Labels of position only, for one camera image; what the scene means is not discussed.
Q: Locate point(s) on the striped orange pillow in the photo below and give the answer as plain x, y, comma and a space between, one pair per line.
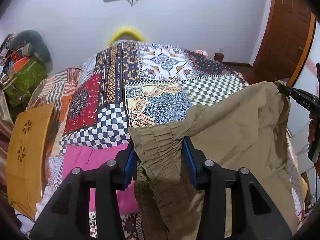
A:
57, 89

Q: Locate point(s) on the wooden lap desk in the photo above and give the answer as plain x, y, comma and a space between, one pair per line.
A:
25, 168

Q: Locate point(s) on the yellow plush headboard cushion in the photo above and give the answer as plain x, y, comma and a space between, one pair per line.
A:
126, 32

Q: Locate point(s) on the brown wooden room door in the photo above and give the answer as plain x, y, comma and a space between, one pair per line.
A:
286, 42

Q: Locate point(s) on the grey green plush toy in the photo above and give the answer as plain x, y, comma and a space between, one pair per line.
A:
30, 43

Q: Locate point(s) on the green fabric storage box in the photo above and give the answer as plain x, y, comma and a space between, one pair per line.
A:
20, 87

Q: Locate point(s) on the white sliding wardrobe door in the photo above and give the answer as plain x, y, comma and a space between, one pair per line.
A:
298, 124

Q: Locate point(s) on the person right hand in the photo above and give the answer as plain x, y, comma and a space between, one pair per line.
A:
312, 127

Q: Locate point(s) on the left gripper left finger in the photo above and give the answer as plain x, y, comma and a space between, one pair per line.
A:
66, 215

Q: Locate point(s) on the olive green pants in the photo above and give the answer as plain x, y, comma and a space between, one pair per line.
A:
247, 129

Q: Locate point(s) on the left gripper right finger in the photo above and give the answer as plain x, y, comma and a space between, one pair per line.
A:
254, 214

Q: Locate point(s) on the patchwork patterned bedspread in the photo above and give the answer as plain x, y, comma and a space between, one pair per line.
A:
153, 102

